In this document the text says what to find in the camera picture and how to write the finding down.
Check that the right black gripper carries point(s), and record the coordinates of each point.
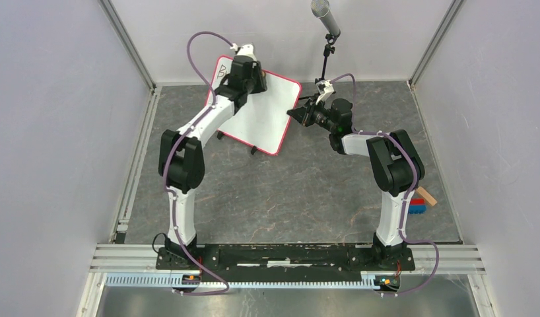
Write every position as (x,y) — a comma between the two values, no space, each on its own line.
(302,113)

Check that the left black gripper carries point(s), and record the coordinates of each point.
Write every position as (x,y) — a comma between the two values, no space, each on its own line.
(257,72)

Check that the pink framed whiteboard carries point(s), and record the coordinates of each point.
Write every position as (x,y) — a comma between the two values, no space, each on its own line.
(262,121)

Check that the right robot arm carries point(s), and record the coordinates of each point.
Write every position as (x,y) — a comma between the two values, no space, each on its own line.
(396,167)

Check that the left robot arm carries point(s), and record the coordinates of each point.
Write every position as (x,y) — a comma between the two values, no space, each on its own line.
(184,168)

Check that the black whiteboard easel stand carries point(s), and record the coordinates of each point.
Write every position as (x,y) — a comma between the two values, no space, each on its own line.
(221,134)

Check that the black microphone tripod stand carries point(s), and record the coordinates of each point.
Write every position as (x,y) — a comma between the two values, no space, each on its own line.
(329,49)

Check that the grey microphone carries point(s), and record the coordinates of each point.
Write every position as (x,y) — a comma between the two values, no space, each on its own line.
(321,10)

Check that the red toy brick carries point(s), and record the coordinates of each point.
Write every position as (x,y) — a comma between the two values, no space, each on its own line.
(418,202)

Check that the wooden block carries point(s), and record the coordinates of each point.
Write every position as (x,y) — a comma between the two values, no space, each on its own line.
(426,196)

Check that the blue toy brick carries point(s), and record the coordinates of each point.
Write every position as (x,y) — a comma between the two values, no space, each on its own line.
(417,209)

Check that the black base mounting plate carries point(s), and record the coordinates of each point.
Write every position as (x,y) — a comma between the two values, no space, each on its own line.
(281,263)

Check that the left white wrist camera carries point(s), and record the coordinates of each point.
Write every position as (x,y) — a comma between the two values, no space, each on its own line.
(244,50)

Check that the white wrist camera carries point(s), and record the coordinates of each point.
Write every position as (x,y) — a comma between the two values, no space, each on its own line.
(325,90)
(244,50)

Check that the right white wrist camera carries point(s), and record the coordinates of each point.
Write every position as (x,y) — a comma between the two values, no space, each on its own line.
(325,90)

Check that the slotted cable duct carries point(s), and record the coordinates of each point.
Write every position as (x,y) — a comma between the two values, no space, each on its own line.
(188,281)

